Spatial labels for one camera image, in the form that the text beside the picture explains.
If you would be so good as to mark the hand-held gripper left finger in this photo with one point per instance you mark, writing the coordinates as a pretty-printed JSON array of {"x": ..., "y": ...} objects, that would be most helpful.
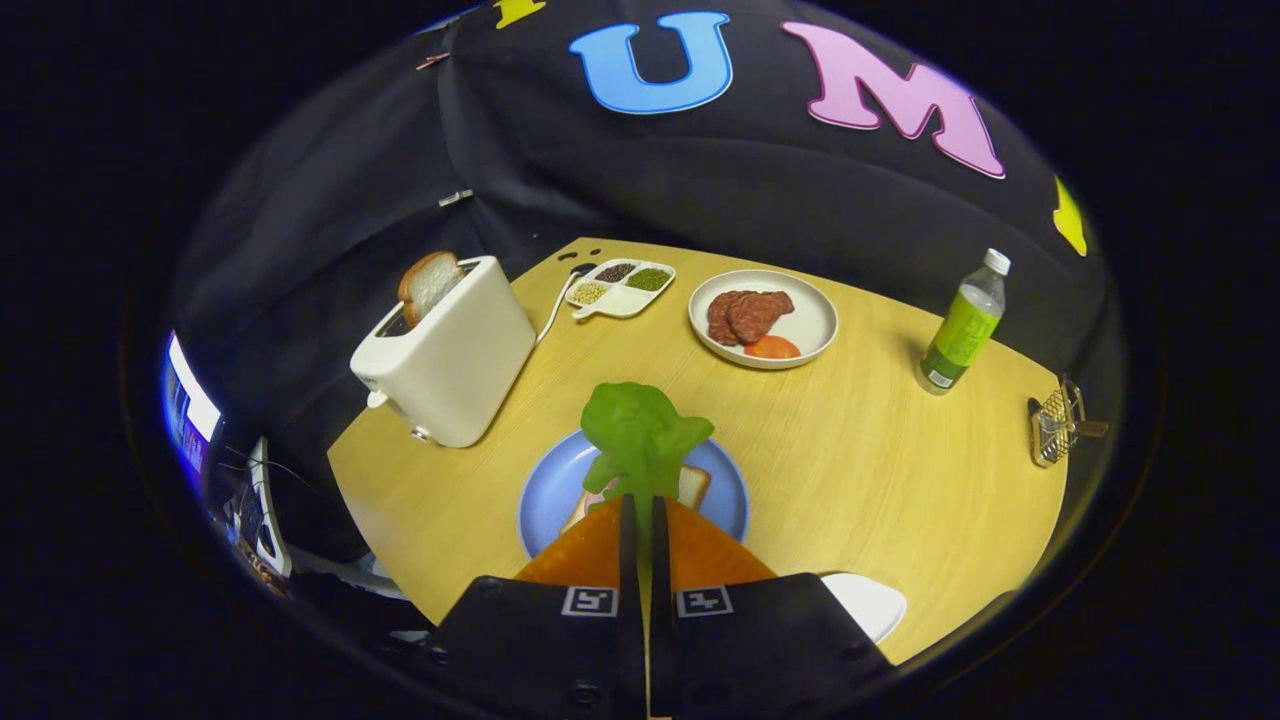
[{"x": 545, "y": 640}]

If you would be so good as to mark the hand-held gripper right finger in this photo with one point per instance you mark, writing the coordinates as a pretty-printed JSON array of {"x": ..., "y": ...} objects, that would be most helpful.
[{"x": 760, "y": 640}]

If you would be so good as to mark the green lettuce leaf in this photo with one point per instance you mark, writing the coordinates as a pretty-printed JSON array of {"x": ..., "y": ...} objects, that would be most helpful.
[{"x": 640, "y": 430}]

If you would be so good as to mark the toasted bread slice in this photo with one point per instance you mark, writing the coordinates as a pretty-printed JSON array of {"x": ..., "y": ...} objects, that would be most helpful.
[{"x": 430, "y": 285}]

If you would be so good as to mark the small white dish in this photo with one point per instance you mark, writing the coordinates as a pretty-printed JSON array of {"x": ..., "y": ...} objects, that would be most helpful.
[{"x": 868, "y": 603}]

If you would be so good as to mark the blue round plate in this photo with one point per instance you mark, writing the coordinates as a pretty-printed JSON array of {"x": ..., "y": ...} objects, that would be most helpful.
[{"x": 550, "y": 500}]

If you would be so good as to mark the white bread slice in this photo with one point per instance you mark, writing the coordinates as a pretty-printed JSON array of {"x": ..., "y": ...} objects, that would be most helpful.
[{"x": 693, "y": 485}]

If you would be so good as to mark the white toaster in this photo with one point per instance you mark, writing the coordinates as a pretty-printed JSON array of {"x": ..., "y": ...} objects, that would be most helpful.
[{"x": 460, "y": 370}]

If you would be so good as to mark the tomato slice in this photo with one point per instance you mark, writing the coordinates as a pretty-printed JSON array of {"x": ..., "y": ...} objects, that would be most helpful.
[{"x": 772, "y": 347}]

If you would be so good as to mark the white plastic object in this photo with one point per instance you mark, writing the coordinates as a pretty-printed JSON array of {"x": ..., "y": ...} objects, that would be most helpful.
[{"x": 268, "y": 520}]

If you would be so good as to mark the dark meat slice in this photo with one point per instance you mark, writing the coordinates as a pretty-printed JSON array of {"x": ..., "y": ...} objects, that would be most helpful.
[
  {"x": 762, "y": 310},
  {"x": 718, "y": 320}
]

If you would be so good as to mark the white round plate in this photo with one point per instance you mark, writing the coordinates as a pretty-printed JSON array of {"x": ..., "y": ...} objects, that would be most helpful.
[{"x": 812, "y": 320}]

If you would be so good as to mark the white divided dish with beans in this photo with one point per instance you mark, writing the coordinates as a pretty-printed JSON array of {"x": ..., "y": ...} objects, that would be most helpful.
[{"x": 625, "y": 300}]

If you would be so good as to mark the green label drink bottle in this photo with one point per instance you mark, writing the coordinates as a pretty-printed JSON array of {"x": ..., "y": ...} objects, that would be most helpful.
[{"x": 960, "y": 335}]

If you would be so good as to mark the computer monitor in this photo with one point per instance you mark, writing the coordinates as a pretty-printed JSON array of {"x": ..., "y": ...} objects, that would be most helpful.
[{"x": 190, "y": 400}]

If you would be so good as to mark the black backdrop cloth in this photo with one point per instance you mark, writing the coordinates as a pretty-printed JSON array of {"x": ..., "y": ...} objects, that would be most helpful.
[{"x": 750, "y": 190}]

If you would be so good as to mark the white cloth clip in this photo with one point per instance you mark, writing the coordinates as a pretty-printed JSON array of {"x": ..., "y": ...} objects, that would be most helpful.
[{"x": 455, "y": 197}]

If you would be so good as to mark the pink cloth clip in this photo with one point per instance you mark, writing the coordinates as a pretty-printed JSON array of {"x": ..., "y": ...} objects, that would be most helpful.
[{"x": 432, "y": 61}]

